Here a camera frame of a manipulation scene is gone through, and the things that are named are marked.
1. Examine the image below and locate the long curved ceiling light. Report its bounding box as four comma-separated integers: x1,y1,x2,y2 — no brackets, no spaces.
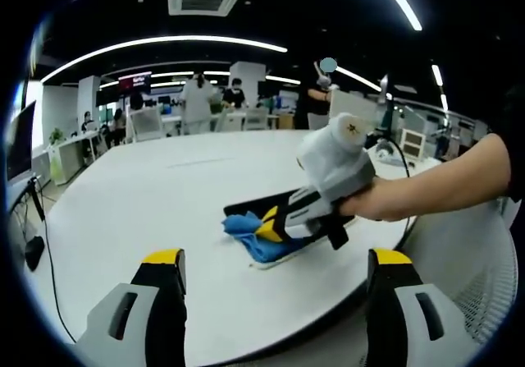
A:
40,34,289,84

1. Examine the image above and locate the person's right hand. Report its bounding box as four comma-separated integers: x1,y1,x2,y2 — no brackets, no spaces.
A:
336,177,412,222

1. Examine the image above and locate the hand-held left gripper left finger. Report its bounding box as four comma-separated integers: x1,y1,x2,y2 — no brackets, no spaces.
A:
75,248,189,367

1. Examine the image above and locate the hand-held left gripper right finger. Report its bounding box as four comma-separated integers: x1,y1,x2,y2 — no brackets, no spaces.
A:
364,248,473,367

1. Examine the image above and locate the white and black device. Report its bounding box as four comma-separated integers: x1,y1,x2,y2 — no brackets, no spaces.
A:
375,139,407,167

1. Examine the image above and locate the white office desk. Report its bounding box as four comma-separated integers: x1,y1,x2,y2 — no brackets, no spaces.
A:
47,131,102,186

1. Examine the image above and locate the black computer monitor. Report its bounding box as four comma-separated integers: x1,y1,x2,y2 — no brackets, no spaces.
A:
6,99,38,184

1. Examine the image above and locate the white background office chair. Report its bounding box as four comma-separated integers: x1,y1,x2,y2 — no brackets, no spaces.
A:
126,106,165,143
244,108,270,132

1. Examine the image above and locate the white partition board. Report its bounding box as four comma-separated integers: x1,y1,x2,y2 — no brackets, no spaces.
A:
327,89,389,132

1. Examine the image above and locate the white mesh office chair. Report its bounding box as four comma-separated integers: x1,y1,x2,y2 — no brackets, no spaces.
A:
400,196,518,348

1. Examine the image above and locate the red wall screen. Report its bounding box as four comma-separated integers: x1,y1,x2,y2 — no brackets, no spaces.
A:
118,72,153,94

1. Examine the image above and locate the black computer mouse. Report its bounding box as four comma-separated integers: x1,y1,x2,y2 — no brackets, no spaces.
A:
24,235,46,272

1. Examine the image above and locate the straight ceiling light strip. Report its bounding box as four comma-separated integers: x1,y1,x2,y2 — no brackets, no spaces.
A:
371,0,423,32
335,66,383,94

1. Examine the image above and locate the grey metal stand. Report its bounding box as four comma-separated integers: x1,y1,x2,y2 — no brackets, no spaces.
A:
379,73,397,138

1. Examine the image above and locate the blue cleaning cloth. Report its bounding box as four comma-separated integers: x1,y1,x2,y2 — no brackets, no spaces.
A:
221,213,305,264

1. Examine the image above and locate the white slatted cabinet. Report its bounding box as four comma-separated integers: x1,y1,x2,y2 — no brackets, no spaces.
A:
399,127,426,161

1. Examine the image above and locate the black mouse cable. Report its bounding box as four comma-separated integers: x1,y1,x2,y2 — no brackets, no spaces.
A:
37,180,77,343

